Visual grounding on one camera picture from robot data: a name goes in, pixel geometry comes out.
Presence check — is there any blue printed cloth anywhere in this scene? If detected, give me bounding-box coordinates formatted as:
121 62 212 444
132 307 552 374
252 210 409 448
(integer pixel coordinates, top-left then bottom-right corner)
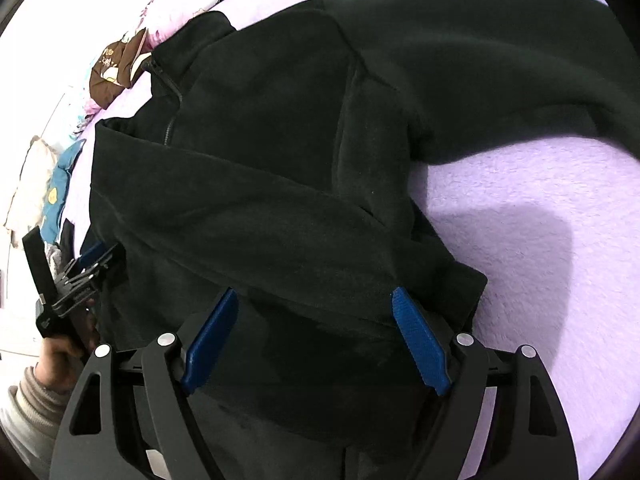
40 139 87 241

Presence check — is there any person's left forearm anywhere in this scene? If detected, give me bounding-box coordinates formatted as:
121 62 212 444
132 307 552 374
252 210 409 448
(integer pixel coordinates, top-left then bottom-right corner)
0 364 76 466

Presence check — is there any brown printed cloth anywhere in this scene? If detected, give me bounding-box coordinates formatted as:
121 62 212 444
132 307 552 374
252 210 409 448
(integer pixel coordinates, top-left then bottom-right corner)
89 27 151 109

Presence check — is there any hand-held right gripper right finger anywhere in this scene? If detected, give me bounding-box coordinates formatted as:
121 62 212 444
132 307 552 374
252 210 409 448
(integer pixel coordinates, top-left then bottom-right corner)
391 286 582 480

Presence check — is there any pink and blue printed quilt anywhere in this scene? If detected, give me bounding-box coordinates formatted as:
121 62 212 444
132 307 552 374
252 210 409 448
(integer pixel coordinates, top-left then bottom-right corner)
65 0 323 136

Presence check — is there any person's left hand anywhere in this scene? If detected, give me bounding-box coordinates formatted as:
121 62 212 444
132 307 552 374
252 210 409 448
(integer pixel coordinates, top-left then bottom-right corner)
39 305 103 393

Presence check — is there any purple fleece blanket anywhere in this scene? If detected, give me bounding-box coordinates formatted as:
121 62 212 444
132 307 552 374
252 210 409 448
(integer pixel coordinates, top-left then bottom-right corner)
65 0 640 480

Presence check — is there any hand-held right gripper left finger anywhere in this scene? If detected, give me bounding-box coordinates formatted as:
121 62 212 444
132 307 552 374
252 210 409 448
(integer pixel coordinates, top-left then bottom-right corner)
49 286 240 480

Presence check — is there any black fleece jacket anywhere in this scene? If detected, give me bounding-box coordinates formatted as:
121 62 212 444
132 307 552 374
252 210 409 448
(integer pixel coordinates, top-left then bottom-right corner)
87 0 640 480

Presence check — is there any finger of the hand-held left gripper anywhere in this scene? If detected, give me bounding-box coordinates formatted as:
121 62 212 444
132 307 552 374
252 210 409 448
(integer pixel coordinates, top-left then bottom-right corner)
75 241 125 273
50 262 118 317

